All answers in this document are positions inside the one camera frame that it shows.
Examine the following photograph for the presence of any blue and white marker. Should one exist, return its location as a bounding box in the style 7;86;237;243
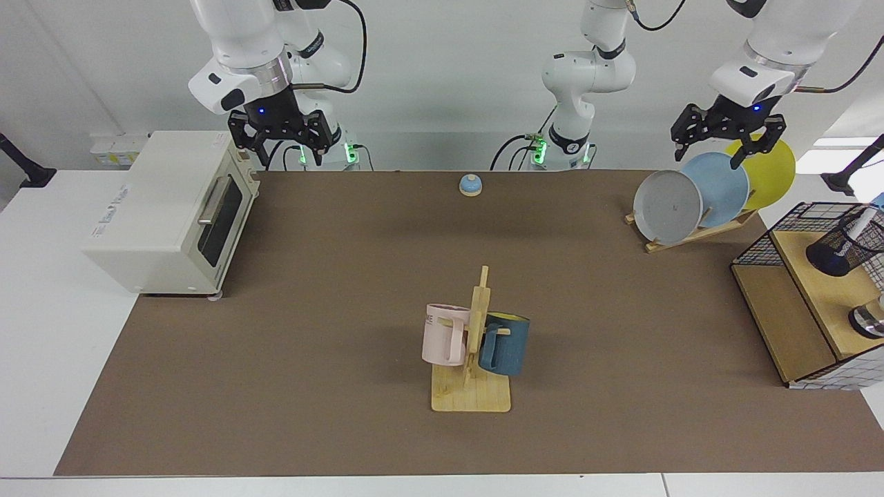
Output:
846;207;878;242

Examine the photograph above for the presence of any black mesh pen holder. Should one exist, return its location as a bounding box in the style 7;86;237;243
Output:
805;213;884;277

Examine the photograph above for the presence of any yellow plate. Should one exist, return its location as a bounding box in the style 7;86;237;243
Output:
724;133;796;211

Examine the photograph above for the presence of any light blue plate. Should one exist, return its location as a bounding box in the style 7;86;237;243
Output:
680;151;750;228

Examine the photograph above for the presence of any grey plate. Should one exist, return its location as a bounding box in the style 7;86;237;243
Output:
633;170;704;244

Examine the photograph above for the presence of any wooden plate rack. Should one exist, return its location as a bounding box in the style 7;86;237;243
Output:
625;207;759;254

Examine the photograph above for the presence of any pale toaster oven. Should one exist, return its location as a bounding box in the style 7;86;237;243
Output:
81;130;261;299

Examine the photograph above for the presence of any brown table cloth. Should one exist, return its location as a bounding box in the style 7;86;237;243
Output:
54;170;884;477

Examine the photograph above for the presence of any silver metal cup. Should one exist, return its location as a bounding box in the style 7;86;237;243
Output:
848;293;884;339

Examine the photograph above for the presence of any pink mug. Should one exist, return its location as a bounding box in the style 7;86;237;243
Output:
422;304;472;367

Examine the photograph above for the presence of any white checked cloth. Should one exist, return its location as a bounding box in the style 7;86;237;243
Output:
787;345;884;391

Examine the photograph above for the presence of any dark blue mug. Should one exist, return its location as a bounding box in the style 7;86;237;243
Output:
478;312;531;377

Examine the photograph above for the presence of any wooden cup stand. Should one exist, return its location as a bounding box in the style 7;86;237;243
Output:
431;266;512;413

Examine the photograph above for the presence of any black base cable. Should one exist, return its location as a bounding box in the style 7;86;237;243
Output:
490;133;553;172
266;133;305;172

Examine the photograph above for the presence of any white wall socket strip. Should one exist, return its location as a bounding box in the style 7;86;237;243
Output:
90;133;151;166

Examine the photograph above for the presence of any black wire basket wooden floor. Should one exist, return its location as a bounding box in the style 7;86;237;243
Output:
731;202;884;386

